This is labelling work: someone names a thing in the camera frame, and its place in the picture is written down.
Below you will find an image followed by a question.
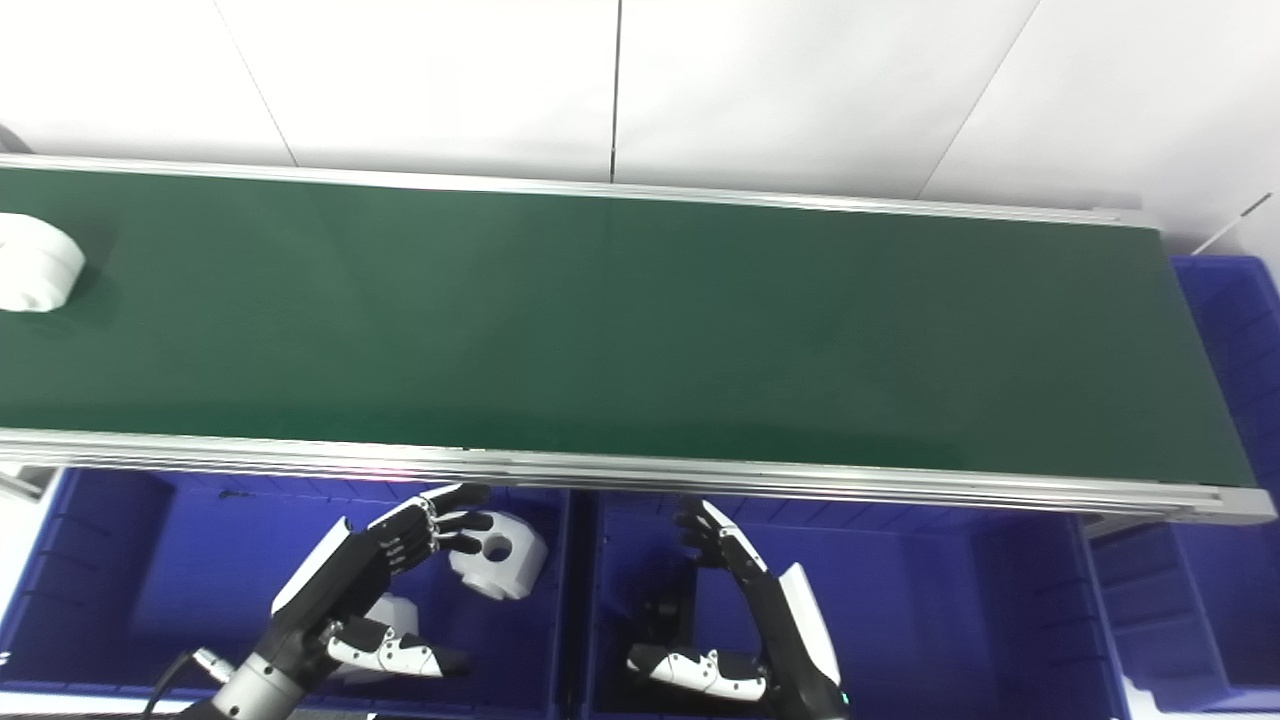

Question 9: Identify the blue plastic bin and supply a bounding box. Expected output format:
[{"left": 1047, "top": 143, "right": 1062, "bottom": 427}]
[
  {"left": 1086, "top": 255, "right": 1280, "bottom": 714},
  {"left": 0, "top": 467, "right": 580, "bottom": 720},
  {"left": 578, "top": 489, "right": 1107, "bottom": 720}
]

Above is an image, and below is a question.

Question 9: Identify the white round machined part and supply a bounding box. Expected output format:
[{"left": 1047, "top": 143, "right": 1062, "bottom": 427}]
[
  {"left": 0, "top": 213, "right": 87, "bottom": 313},
  {"left": 335, "top": 592, "right": 422, "bottom": 687}
]

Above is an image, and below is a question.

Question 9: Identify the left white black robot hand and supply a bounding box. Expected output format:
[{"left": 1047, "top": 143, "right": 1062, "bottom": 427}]
[{"left": 265, "top": 484, "right": 495, "bottom": 682}]

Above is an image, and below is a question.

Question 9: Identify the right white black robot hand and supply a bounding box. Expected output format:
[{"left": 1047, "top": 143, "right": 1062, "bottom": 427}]
[{"left": 627, "top": 499, "right": 852, "bottom": 720}]

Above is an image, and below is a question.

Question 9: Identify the green conveyor belt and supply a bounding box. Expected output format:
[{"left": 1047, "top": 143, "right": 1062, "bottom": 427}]
[
  {"left": 0, "top": 168, "right": 1257, "bottom": 489},
  {"left": 0, "top": 153, "right": 1277, "bottom": 527}
]

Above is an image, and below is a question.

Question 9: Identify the white part with round hole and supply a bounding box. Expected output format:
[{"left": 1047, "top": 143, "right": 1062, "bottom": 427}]
[{"left": 448, "top": 511, "right": 550, "bottom": 602}]

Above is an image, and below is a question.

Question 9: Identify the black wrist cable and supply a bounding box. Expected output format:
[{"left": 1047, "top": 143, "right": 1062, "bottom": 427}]
[{"left": 140, "top": 647, "right": 237, "bottom": 720}]

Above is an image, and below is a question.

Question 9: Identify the aluminium conveyor leg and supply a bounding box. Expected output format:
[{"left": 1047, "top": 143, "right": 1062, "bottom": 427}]
[{"left": 0, "top": 465, "right": 61, "bottom": 501}]

